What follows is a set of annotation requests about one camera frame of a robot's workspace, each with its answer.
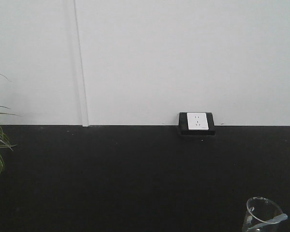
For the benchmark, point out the black socket housing box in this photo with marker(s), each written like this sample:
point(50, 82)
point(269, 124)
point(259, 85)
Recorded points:
point(185, 132)

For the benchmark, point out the white wall power socket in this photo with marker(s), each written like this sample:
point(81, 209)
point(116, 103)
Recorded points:
point(197, 121)

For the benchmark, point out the clear glass beaker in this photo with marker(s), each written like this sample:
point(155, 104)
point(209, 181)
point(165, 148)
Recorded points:
point(258, 210)

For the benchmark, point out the glass stirring rod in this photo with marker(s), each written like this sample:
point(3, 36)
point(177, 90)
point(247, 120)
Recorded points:
point(273, 221)

